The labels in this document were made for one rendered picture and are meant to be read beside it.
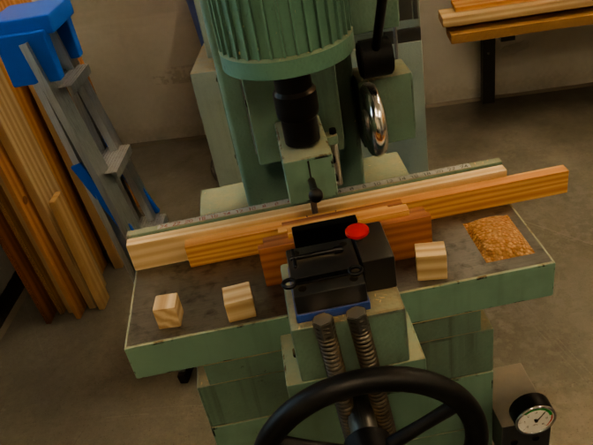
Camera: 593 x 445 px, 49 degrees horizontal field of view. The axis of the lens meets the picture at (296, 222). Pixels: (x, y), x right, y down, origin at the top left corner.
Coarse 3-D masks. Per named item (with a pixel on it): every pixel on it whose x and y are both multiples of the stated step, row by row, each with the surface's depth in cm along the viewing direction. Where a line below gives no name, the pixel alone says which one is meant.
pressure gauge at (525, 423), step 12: (528, 396) 96; (540, 396) 96; (516, 408) 96; (528, 408) 95; (540, 408) 94; (552, 408) 95; (516, 420) 95; (528, 420) 96; (540, 420) 96; (552, 420) 96; (528, 432) 97; (540, 432) 97
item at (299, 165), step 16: (320, 128) 95; (320, 144) 91; (288, 160) 88; (304, 160) 88; (320, 160) 88; (288, 176) 89; (304, 176) 89; (320, 176) 90; (336, 176) 92; (288, 192) 91; (304, 192) 91; (336, 192) 91
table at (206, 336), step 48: (432, 240) 96; (528, 240) 93; (144, 288) 98; (192, 288) 96; (432, 288) 88; (480, 288) 89; (528, 288) 90; (144, 336) 89; (192, 336) 88; (240, 336) 89; (288, 336) 89; (288, 384) 82
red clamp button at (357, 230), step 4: (352, 224) 81; (356, 224) 81; (360, 224) 81; (364, 224) 81; (348, 228) 81; (352, 228) 80; (356, 228) 80; (360, 228) 80; (364, 228) 80; (368, 228) 80; (348, 232) 80; (352, 232) 80; (356, 232) 80; (360, 232) 79; (364, 232) 80; (368, 232) 80; (348, 236) 80; (352, 236) 79; (356, 236) 79; (360, 236) 79; (364, 236) 80
